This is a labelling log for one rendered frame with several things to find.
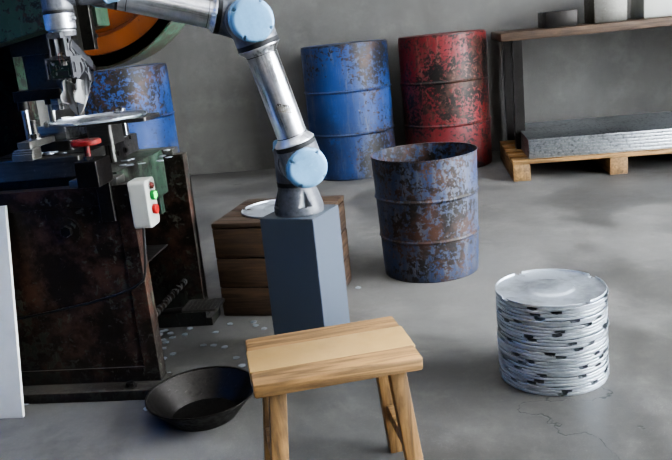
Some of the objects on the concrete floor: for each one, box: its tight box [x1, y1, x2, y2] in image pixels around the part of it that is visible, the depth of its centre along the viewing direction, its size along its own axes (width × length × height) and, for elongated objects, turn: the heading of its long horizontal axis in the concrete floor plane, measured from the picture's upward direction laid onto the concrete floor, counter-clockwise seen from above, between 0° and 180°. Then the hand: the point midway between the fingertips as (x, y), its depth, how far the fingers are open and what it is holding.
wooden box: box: [211, 195, 352, 316], centre depth 284 cm, size 40×38×35 cm
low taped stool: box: [245, 316, 423, 460], centre depth 162 cm, size 34×24×34 cm
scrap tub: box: [370, 142, 480, 283], centre depth 300 cm, size 42×42×48 cm
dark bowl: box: [145, 366, 253, 432], centre depth 203 cm, size 30×30×7 cm
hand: (79, 109), depth 196 cm, fingers closed
